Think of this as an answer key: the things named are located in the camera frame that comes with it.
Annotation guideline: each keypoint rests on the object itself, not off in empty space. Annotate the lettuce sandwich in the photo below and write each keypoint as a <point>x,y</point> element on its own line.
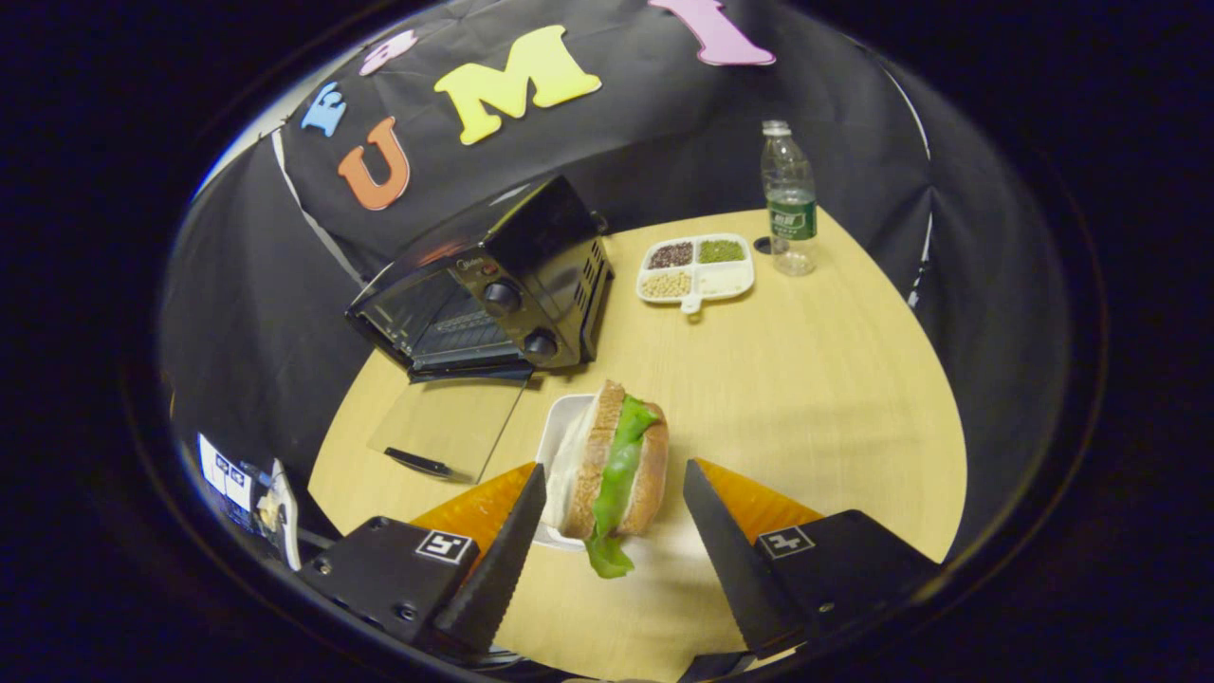
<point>593,455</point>

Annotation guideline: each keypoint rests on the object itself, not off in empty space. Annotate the white divided plate of grains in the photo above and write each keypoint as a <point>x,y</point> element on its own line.
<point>726,280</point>

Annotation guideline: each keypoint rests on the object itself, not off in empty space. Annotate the small white rectangular dish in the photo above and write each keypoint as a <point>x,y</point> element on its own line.
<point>564,417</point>

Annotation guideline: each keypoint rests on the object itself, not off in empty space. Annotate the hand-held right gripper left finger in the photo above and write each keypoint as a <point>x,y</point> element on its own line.
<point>498,569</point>

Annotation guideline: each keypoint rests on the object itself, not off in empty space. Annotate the clear plastic water bottle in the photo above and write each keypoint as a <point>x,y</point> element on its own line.
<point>792,213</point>

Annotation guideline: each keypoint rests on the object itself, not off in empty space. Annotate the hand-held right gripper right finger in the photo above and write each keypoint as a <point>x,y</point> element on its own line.
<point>726,560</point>

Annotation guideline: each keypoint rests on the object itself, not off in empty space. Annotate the black electric oven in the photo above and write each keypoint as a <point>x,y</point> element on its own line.
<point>541,247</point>

